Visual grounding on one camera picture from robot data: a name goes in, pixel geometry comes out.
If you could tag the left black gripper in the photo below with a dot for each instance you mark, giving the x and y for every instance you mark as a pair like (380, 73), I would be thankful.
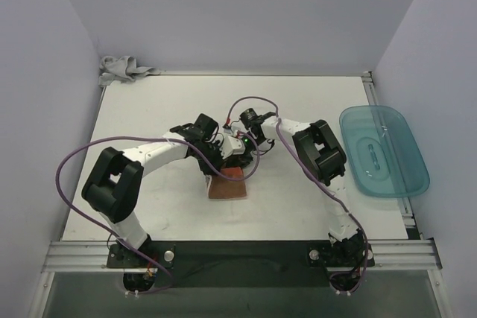
(210, 159)

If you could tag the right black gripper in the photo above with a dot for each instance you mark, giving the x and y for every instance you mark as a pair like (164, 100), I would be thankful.
(245, 158)

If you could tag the orange brown bear towel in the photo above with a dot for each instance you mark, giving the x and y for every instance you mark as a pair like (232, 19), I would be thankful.
(232, 188)

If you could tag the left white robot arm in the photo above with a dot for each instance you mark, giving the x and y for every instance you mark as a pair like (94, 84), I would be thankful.
(112, 188)

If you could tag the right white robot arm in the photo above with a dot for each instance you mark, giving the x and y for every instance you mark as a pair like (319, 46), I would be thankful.
(317, 151)

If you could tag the grey crumpled towel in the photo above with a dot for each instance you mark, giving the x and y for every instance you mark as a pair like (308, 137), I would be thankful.
(124, 70)

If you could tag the teal plastic tray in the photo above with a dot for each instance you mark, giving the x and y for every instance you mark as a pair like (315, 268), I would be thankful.
(370, 164)

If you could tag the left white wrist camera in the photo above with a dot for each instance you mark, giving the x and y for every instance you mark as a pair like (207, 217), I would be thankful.
(231, 146)

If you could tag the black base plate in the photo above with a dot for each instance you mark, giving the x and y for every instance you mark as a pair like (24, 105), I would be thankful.
(238, 275)

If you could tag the aluminium front frame rail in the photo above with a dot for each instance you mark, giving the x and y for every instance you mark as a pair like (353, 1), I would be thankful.
(96, 256)

